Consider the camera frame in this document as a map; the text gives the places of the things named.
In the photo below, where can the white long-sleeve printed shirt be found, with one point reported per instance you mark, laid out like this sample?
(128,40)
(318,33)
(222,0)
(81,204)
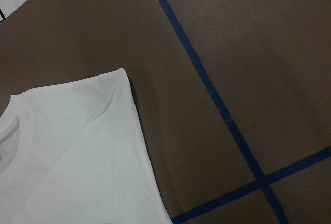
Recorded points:
(75,153)

